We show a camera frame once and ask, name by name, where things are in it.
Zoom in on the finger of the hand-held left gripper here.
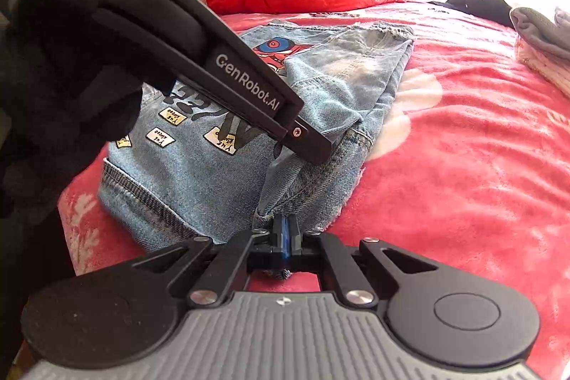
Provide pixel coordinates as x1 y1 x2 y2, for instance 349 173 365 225
178 72 332 165

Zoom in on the blue denim jacket cartoon print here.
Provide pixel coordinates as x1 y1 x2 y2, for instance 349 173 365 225
97 19 415 278

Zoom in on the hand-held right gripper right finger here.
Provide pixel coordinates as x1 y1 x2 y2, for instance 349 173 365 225
285 216 437 307

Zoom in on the person's left hand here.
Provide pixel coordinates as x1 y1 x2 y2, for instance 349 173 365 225
0 21 147 203

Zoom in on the black garment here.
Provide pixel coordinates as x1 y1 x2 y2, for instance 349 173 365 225
445 0 520 27

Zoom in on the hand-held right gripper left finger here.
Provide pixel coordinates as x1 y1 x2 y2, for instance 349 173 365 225
134 216 286 308

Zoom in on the pink floral blanket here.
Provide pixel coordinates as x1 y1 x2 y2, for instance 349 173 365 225
58 0 570 345

